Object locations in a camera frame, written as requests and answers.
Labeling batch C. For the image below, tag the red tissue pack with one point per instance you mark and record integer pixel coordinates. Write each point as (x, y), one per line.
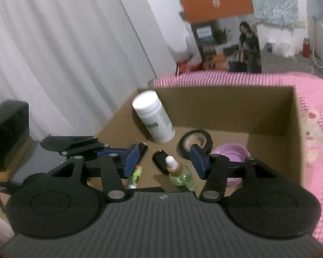
(188, 68)

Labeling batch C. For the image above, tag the white bottle with green label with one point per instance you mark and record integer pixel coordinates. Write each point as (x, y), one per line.
(153, 115)

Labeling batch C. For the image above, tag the white curtain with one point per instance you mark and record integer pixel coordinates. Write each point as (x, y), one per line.
(56, 45)

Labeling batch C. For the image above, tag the white cup with blue label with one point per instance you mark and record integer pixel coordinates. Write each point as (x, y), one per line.
(270, 48)

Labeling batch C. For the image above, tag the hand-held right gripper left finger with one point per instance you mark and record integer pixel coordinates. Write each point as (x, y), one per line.
(132, 161)

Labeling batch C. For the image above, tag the purple plastic lid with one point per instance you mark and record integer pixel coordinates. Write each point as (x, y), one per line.
(231, 153)

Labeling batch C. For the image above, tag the orange printed appliance box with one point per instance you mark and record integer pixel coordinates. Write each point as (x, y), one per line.
(218, 2)

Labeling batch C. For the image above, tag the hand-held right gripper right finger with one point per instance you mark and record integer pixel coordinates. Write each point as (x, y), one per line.
(197, 162)

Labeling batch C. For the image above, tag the small green toy figure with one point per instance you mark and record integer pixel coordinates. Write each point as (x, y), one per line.
(136, 174)

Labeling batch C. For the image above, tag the pink checked blanket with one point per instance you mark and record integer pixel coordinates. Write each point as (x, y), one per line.
(320, 193)

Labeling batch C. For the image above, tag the patterned wall cloth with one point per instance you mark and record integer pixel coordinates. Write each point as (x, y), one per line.
(274, 0)

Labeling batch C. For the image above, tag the small black wedge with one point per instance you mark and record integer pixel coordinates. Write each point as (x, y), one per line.
(159, 161)

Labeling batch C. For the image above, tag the red flask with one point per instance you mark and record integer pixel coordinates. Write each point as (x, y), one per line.
(306, 48)

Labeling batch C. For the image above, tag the crumpled white plastic bag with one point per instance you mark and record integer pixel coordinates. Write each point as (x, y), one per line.
(285, 49)

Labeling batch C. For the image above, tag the brown cardboard box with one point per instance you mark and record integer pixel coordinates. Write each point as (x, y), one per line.
(231, 107)

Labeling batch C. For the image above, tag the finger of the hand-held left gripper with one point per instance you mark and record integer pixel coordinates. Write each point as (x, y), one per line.
(113, 153)
(67, 142)

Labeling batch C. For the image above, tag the green dropper bottle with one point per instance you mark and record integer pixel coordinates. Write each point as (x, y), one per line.
(181, 178)

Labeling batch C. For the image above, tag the black tape roll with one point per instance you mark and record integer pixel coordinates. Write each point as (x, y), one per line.
(208, 139)

